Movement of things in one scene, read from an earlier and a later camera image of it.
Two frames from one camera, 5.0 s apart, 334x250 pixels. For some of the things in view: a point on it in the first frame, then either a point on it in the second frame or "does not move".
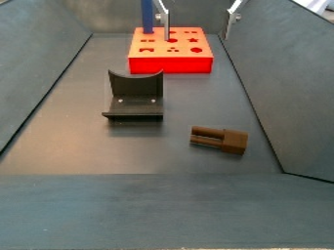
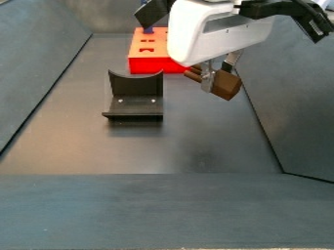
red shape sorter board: [185, 54] does not move
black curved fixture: [138, 97] does not move
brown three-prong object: [230, 141] to [225, 81]
